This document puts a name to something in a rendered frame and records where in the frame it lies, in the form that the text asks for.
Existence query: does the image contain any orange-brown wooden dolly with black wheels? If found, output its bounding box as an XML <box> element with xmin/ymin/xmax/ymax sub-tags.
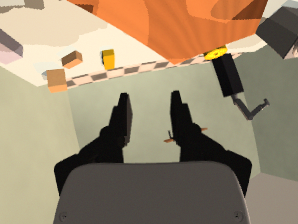
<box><xmin>67</xmin><ymin>0</ymin><xmax>268</xmax><ymax>65</ymax></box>

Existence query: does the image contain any yellow rectangular block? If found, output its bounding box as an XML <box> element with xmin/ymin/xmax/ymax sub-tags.
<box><xmin>102</xmin><ymin>49</ymin><xmax>115</xmax><ymax>70</ymax></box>

